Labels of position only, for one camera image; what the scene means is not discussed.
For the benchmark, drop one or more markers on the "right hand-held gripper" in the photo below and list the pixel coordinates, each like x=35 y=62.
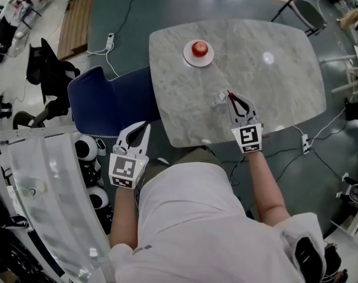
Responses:
x=249 y=136

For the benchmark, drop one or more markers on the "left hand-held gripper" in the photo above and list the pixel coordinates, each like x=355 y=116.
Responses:
x=127 y=169

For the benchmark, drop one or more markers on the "clear drinking glass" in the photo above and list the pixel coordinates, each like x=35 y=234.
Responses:
x=218 y=100

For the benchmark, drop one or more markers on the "person's right forearm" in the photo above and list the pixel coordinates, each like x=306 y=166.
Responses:
x=267 y=187

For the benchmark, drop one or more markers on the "person's left forearm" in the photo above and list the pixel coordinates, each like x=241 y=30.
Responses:
x=124 y=217

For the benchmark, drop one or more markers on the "person's white shoe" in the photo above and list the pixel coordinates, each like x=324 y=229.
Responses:
x=163 y=160

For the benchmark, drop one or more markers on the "blue upholstered chair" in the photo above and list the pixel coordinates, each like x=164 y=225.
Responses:
x=108 y=105

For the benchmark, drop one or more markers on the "white backpack with black disc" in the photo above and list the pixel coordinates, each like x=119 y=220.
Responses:
x=97 y=197
x=85 y=149

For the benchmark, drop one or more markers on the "person's olive trousers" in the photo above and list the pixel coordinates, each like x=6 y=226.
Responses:
x=196 y=156

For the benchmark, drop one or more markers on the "white power strip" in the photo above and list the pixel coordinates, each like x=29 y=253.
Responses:
x=305 y=143
x=110 y=41

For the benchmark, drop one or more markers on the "white round plate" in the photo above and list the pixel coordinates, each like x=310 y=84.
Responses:
x=189 y=59

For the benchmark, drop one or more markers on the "red apple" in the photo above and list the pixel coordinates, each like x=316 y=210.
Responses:
x=199 y=49

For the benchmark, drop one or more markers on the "white metal shelf rack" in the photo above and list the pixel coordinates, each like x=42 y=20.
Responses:
x=43 y=193

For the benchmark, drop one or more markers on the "black office chair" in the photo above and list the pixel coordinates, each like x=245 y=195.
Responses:
x=49 y=69

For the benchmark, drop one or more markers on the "person in white shirt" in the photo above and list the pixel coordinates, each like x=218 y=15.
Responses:
x=196 y=225

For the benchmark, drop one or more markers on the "grey chair with black legs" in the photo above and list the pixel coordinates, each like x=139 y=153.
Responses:
x=310 y=12

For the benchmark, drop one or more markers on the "white and black floor device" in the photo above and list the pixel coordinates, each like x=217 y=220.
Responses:
x=357 y=192

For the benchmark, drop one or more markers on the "black pouch on shirt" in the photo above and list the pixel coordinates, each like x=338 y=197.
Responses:
x=307 y=256

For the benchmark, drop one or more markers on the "white desk frame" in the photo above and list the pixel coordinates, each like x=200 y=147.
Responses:
x=351 y=75

